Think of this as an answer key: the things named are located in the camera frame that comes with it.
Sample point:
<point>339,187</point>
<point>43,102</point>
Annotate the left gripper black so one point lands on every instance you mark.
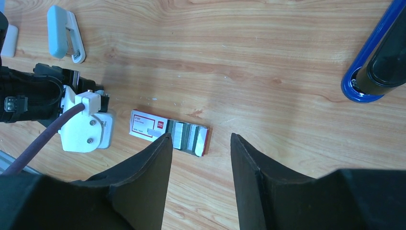
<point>37,96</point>

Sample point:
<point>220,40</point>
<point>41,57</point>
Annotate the white bottle black cap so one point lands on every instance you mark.
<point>10,42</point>

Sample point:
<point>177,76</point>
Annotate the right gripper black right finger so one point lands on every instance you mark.
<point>271,196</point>

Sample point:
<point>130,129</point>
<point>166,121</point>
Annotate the light blue small stapler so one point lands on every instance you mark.
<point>64,38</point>

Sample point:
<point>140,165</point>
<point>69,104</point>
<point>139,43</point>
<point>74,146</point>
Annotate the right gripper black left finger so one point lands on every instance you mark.
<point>128,196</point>

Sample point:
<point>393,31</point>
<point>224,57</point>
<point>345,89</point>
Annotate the red white staple box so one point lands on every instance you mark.
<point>186,137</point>

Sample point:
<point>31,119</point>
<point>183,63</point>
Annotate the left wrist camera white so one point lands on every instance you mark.
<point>88,130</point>

